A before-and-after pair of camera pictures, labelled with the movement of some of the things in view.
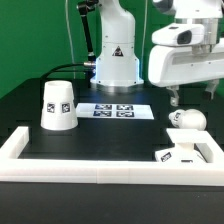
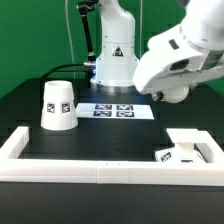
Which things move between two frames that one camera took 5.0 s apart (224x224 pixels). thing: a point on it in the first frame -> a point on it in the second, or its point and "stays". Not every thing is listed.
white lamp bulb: (190, 118) -> (176, 95)
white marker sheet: (114, 111) stays
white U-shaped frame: (14, 168) stays
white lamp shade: (58, 106) stays
